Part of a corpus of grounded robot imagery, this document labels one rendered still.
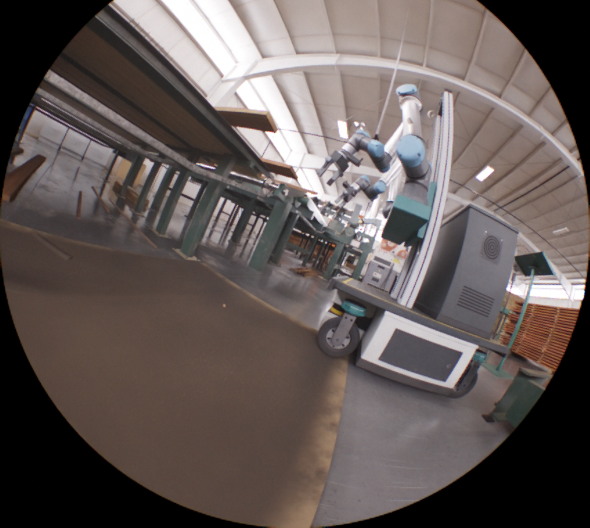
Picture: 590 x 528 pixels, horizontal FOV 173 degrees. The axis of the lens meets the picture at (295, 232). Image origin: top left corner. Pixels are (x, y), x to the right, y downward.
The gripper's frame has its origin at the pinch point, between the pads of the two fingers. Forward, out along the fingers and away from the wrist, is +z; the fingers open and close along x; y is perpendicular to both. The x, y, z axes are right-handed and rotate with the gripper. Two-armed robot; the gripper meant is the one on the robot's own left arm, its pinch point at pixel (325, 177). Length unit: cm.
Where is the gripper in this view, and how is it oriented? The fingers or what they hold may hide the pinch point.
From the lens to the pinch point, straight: 99.5
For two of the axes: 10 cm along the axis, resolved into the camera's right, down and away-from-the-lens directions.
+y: -6.0, -6.7, 4.4
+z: -6.3, 7.3, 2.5
